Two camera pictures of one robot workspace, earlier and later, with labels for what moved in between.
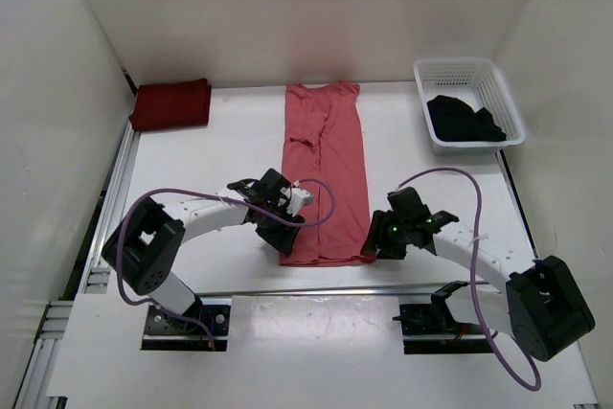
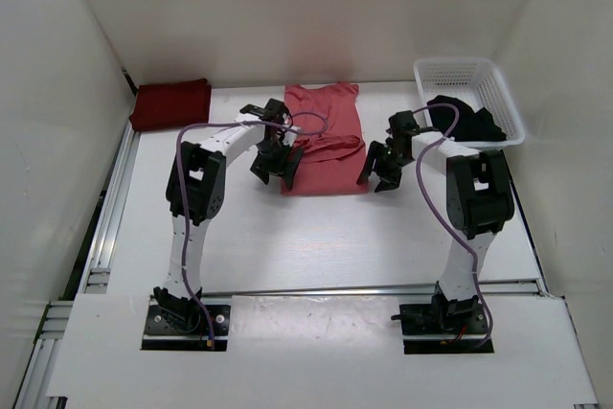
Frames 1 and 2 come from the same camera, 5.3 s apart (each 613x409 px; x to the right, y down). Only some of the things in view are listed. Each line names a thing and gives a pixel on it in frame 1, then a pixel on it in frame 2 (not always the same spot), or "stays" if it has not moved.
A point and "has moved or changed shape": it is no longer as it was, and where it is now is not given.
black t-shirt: (454, 121) stays
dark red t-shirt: (171, 105) stays
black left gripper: (282, 238) -> (261, 169)
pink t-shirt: (322, 153) has moved or changed shape
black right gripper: (378, 223) -> (389, 180)
